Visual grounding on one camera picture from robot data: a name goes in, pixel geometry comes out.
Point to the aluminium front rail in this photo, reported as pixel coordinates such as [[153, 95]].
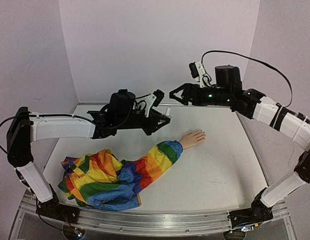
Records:
[[166, 224]]

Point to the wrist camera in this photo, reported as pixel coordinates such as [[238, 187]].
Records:
[[153, 100], [199, 74]]

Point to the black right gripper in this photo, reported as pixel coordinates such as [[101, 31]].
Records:
[[189, 92]]

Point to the white nail polish cap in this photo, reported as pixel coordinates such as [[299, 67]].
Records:
[[167, 111]]

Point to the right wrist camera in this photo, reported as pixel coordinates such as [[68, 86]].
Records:
[[199, 74]]

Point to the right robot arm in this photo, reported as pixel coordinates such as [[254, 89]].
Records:
[[254, 105]]

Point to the mannequin hand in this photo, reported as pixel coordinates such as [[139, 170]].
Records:
[[192, 139]]

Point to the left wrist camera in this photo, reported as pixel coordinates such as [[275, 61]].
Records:
[[153, 100]]

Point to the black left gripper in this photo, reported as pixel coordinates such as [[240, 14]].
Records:
[[156, 118]]

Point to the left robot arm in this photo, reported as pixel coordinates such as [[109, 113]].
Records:
[[121, 113]]

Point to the rainbow striped jacket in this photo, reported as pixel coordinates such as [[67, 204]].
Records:
[[101, 181]]

